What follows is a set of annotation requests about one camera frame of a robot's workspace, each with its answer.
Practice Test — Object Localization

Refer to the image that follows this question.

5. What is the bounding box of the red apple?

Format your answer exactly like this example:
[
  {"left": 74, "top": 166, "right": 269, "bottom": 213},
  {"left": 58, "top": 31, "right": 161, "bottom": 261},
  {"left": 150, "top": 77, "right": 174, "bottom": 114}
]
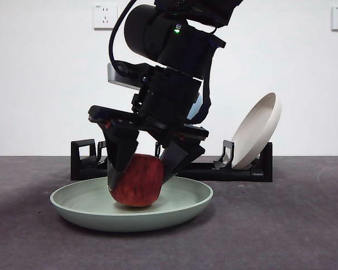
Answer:
[{"left": 109, "top": 154, "right": 166, "bottom": 208}]

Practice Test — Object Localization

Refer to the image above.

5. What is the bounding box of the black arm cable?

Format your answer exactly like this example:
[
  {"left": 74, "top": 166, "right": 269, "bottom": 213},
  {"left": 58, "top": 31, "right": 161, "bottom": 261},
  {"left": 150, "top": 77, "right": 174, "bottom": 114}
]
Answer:
[{"left": 108, "top": 0, "right": 139, "bottom": 77}]

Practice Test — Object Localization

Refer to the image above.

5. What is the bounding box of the pale green round plate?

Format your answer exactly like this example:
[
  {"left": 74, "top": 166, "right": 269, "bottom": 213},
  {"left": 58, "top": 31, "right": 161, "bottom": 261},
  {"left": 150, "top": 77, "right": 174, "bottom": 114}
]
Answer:
[{"left": 50, "top": 176, "right": 214, "bottom": 233}]

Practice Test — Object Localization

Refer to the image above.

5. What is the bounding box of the black plate rack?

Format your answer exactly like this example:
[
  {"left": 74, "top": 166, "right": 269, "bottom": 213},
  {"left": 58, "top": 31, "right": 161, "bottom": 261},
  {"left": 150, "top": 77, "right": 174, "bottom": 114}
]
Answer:
[{"left": 70, "top": 139, "right": 273, "bottom": 183}]

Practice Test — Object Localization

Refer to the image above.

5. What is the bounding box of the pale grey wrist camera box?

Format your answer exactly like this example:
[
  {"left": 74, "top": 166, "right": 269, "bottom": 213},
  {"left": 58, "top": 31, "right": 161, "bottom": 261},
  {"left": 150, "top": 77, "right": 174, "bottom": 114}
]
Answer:
[{"left": 106, "top": 62, "right": 141, "bottom": 91}]

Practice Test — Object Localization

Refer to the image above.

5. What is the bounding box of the light blue round plate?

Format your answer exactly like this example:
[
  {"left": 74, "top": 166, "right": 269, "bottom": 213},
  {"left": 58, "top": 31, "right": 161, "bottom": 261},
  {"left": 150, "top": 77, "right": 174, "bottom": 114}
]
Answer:
[{"left": 186, "top": 94, "right": 202, "bottom": 119}]

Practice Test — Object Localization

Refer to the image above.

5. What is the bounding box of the beige round plate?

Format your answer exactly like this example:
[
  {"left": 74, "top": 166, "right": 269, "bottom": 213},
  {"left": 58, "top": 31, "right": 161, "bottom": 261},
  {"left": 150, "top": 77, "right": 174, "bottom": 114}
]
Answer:
[{"left": 230, "top": 92, "right": 282, "bottom": 170}]

